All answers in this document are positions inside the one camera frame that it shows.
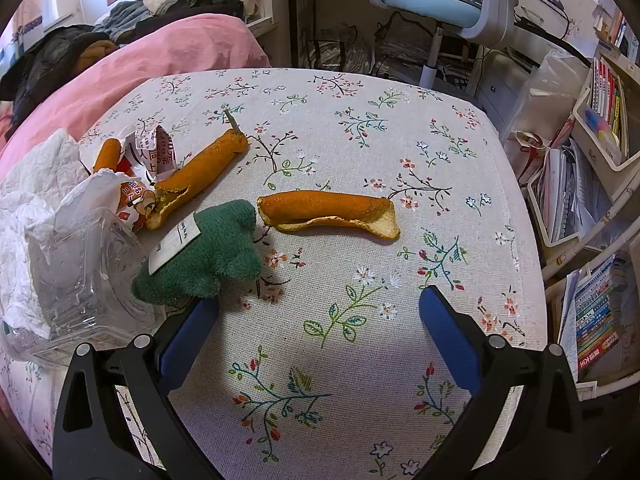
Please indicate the long curled orange peel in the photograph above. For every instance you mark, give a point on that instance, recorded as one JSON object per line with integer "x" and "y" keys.
{"x": 320, "y": 205}

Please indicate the beige tote bag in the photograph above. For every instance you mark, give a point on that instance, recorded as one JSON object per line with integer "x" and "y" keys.
{"x": 530, "y": 155}

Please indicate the small orange peel piece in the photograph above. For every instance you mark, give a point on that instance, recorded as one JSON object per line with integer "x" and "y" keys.
{"x": 107, "y": 155}

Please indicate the green knitted cloth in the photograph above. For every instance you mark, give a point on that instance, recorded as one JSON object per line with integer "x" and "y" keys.
{"x": 215, "y": 255}

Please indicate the dark striped bag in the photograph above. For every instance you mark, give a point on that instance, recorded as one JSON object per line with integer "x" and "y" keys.
{"x": 335, "y": 57}

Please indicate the clear plastic bag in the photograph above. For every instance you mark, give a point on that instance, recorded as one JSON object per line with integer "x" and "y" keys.
{"x": 550, "y": 95}

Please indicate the orange peel with stem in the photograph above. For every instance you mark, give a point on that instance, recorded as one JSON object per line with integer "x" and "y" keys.
{"x": 200, "y": 170}

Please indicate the pink blanket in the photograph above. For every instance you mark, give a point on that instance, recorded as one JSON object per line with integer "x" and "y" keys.
{"x": 150, "y": 60}

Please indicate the clear plastic container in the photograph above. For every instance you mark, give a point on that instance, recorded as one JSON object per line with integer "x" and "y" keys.
{"x": 80, "y": 270}

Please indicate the brown plush cloth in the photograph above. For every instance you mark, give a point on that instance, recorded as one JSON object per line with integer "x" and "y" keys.
{"x": 100, "y": 50}

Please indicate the black jacket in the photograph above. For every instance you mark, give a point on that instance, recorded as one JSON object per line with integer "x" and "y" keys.
{"x": 45, "y": 65}

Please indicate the crumpled printed paper wrapper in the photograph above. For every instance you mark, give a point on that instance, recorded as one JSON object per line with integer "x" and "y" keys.
{"x": 147, "y": 155}

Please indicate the row of shelf books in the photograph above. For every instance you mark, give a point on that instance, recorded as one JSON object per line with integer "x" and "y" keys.
{"x": 620, "y": 30}

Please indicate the white tissue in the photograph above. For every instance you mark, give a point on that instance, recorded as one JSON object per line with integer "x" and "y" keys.
{"x": 30, "y": 180}

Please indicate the white printed curtain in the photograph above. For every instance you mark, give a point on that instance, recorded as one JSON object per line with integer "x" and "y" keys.
{"x": 45, "y": 15}

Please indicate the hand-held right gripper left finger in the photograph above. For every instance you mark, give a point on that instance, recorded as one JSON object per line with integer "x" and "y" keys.
{"x": 187, "y": 342}

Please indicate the pile of clothes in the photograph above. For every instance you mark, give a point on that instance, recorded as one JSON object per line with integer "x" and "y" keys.
{"x": 145, "y": 15}

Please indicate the blue and grey office chair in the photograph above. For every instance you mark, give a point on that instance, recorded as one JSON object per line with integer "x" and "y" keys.
{"x": 425, "y": 2}

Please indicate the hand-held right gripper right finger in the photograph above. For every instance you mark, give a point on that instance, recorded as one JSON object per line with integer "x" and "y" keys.
{"x": 447, "y": 340}

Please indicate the white drawer cabinet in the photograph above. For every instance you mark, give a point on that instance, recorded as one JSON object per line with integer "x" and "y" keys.
{"x": 500, "y": 90}

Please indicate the white bin of books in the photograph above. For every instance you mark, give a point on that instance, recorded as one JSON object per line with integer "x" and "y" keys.
{"x": 597, "y": 145}

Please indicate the white bin of papers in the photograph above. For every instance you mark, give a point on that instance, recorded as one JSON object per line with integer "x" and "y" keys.
{"x": 565, "y": 195}

